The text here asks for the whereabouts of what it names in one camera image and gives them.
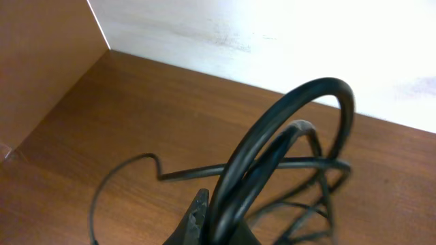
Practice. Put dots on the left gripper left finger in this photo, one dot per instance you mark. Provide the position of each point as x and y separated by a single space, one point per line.
190 229

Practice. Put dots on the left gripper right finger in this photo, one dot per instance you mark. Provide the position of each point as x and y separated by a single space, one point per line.
243 235

